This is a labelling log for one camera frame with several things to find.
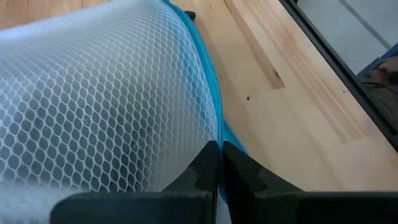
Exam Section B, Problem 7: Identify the black metal table frame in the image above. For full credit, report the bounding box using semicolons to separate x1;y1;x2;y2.
278;0;398;152

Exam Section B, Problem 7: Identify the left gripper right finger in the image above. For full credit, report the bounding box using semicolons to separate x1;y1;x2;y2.
222;141;398;224

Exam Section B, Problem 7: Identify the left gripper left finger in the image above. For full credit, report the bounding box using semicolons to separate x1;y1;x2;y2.
49;140;219;224

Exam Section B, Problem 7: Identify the person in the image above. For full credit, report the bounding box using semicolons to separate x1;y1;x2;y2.
356;42;398;131

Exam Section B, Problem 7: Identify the white mesh blue-zip pouch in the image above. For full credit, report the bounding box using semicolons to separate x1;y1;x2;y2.
0;0;249;224

